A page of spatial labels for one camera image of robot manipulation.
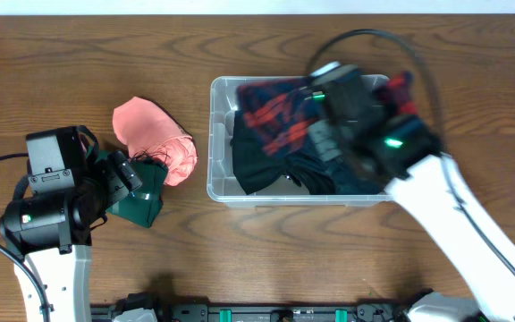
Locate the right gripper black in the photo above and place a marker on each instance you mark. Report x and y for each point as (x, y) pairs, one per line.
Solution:
(321, 136)

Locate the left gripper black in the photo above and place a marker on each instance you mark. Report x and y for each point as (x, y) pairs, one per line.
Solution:
(115, 188)

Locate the dark navy garment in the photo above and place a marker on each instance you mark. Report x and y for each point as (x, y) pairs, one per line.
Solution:
(338, 178)

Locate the dark green garment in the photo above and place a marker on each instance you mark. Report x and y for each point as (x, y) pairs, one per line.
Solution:
(140, 207)

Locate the red navy plaid shirt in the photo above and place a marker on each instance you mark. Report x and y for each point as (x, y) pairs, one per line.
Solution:
(280, 111)

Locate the black garment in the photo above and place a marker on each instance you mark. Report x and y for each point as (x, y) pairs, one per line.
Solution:
(255, 170)

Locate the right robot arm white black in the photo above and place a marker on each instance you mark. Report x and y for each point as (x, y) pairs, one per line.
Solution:
(407, 160)

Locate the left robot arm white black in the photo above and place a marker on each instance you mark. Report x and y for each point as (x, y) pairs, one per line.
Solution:
(50, 235)

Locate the salmon pink folded garment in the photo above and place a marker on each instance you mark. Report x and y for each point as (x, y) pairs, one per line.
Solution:
(147, 130)

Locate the clear plastic storage bin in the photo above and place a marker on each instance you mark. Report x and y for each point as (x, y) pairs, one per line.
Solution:
(222, 185)

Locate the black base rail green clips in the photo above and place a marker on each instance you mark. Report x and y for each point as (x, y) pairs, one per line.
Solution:
(201, 309)

